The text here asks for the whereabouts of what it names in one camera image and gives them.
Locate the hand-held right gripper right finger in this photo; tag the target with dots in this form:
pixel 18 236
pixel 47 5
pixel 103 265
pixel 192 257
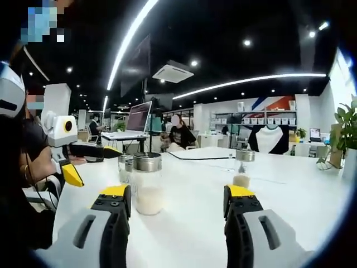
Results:
pixel 240 243

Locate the hanging black screen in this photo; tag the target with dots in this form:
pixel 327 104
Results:
pixel 136 64

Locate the glass seasoning bottle white powder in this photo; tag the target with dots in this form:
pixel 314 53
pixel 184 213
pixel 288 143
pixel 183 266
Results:
pixel 122 174
pixel 149 201

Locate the white worn chest device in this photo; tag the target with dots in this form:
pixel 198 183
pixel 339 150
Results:
pixel 12 89

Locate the tall seasoning bottle cream grains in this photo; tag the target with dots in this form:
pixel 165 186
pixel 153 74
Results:
pixel 241 178

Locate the open laptop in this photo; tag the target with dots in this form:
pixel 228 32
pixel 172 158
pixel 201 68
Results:
pixel 139 117

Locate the brown paper bag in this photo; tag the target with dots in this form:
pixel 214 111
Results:
pixel 336 150

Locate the ceiling air conditioner unit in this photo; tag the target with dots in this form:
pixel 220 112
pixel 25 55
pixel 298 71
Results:
pixel 173 73

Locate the teal panel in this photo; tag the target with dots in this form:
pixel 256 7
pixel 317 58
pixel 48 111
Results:
pixel 156 123

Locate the black laptop stand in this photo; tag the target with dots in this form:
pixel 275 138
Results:
pixel 142 146

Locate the long ceiling light strip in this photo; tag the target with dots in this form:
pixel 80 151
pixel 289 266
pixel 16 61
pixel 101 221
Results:
pixel 237 82
pixel 125 42

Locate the green potted plant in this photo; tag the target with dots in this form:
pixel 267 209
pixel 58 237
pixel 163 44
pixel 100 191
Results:
pixel 347 125

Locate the person's left hand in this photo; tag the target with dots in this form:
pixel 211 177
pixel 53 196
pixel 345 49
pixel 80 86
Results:
pixel 48 170

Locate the small green plant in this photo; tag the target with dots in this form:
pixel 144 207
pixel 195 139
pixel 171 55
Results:
pixel 301 132

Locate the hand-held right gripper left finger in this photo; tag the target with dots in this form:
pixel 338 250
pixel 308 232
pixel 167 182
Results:
pixel 111 240

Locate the white plant pot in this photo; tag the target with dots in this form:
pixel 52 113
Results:
pixel 350 164

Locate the tall seasoning bottle brown powder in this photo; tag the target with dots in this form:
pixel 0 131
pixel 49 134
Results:
pixel 129 165

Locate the storage shelf with white bins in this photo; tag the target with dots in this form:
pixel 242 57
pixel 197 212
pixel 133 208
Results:
pixel 267 120

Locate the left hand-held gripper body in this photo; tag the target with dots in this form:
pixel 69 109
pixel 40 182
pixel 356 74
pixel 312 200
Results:
pixel 60 134

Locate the operator person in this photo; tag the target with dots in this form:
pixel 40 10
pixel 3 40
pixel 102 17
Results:
pixel 33 139

